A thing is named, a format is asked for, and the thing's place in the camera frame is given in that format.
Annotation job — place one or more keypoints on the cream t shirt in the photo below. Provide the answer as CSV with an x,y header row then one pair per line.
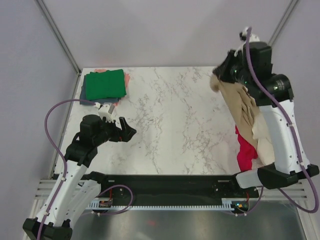
x,y
264,149

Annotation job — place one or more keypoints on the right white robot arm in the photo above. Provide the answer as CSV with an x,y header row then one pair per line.
x,y
262,106

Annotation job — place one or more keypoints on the aluminium frame post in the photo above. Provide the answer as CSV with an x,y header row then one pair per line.
x,y
58,35
283,21

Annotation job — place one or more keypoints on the folded pink t shirt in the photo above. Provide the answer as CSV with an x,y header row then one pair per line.
x,y
113,100

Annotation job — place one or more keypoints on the folded green t shirt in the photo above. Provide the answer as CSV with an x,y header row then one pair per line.
x,y
107,84

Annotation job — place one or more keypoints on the left aluminium frame post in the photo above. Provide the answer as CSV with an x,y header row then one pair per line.
x,y
58,35

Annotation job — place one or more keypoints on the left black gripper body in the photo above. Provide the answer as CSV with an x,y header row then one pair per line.
x,y
108,131

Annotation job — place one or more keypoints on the red t shirt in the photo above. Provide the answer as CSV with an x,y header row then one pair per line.
x,y
247,153

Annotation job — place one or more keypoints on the tan t shirt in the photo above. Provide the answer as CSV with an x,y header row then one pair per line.
x,y
241,105

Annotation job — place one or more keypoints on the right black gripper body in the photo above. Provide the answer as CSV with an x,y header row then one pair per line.
x,y
245,75

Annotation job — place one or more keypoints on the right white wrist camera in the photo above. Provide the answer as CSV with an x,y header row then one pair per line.
x,y
243,36

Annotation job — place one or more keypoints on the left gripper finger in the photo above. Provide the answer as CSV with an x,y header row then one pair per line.
x,y
127,134
124,125

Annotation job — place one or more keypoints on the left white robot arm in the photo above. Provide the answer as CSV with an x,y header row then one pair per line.
x,y
63,207

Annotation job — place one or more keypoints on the white cable duct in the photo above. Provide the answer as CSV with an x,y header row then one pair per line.
x,y
97,205

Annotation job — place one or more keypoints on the right aluminium frame post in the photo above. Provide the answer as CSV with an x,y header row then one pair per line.
x,y
283,21

